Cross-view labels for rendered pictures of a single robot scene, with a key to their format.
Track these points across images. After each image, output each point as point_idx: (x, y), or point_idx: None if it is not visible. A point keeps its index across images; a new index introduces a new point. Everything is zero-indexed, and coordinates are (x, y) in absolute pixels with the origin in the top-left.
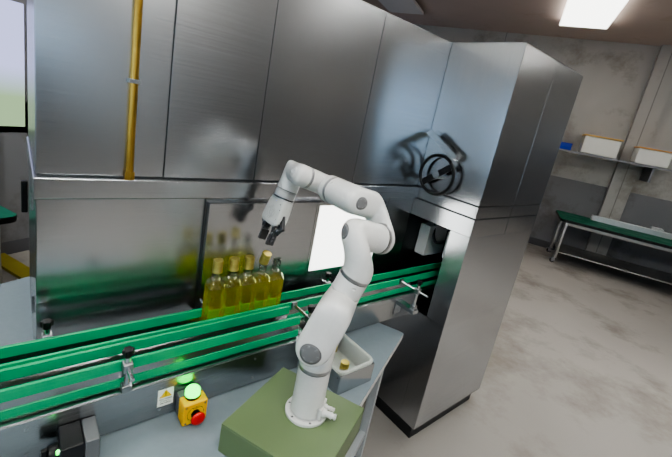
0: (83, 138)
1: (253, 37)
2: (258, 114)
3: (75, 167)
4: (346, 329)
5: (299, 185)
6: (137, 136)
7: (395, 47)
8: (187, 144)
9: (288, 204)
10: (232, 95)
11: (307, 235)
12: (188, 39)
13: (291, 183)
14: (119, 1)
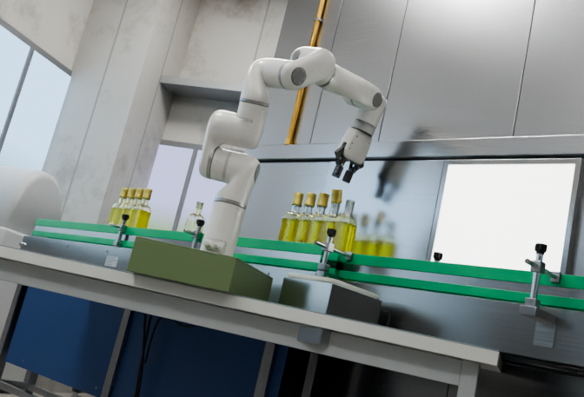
0: (275, 121)
1: (388, 19)
2: (387, 78)
3: (267, 141)
4: (210, 125)
5: (346, 101)
6: (301, 115)
7: None
8: (328, 115)
9: (350, 129)
10: (367, 69)
11: (428, 205)
12: (341, 40)
13: (359, 110)
14: (308, 35)
